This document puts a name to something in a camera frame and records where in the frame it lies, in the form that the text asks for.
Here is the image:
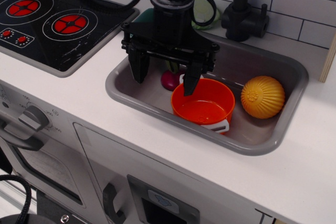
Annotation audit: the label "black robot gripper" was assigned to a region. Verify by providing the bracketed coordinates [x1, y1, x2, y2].
[121, 9, 219, 96]

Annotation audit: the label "purple toy beet green leaves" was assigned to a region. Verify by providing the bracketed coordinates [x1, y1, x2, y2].
[161, 60, 185, 91]

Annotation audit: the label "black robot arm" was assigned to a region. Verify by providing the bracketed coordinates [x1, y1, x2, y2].
[121, 0, 219, 96]

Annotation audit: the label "grey plastic sink basin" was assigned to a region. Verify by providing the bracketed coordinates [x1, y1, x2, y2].
[106, 34, 309, 156]

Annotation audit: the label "dark green toy cucumber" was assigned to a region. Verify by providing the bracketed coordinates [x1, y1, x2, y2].
[133, 8, 154, 23]

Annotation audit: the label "light green toy cabbage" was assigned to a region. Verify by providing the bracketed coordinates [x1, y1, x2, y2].
[192, 0, 220, 30]

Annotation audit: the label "black toy faucet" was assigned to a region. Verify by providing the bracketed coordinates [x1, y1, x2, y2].
[221, 0, 269, 42]

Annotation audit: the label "yellow ribbed toy ball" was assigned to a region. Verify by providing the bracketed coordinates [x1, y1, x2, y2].
[240, 76, 285, 119]

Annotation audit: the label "black toy stove top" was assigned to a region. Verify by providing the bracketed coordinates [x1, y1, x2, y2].
[1, 0, 139, 78]

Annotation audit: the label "grey dishwasher control panel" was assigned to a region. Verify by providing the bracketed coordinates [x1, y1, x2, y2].
[127, 175, 200, 224]

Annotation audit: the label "grey oven knob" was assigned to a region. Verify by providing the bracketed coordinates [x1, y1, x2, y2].
[18, 105, 49, 132]

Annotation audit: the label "oven door with window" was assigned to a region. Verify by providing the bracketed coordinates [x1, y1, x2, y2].
[0, 108, 108, 224]

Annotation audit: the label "wooden side panel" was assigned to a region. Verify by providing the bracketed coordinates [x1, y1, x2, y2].
[319, 34, 336, 83]

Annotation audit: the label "orange toy pot white handles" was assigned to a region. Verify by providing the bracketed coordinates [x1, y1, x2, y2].
[171, 78, 236, 134]

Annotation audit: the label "dark grey cabinet handle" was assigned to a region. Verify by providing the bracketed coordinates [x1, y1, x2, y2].
[103, 183, 126, 224]

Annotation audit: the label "grey oven door handle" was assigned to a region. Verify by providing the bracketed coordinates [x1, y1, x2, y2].
[0, 118, 45, 152]

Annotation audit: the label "black braided cable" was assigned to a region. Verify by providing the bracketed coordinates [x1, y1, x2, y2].
[0, 174, 33, 224]

